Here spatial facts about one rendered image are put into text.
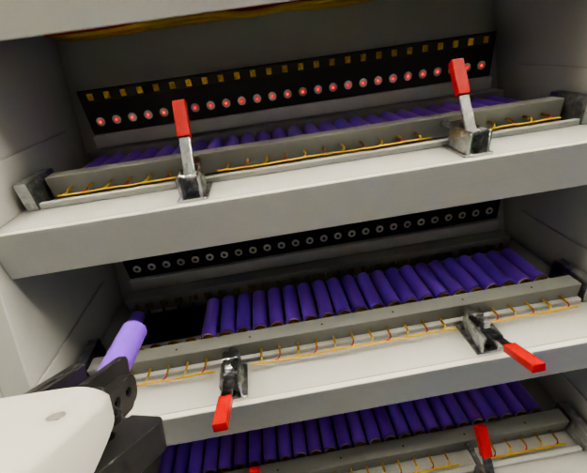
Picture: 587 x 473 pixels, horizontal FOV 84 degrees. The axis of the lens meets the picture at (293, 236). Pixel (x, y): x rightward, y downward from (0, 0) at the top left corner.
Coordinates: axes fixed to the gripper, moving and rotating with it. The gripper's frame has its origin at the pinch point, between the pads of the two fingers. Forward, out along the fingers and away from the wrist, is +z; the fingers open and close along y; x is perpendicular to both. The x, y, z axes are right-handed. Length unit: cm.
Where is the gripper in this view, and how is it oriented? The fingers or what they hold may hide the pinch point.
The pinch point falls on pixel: (84, 401)
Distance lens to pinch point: 22.9
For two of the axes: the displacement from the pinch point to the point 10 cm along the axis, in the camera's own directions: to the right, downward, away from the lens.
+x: 1.6, 9.9, 0.0
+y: -9.9, 1.6, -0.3
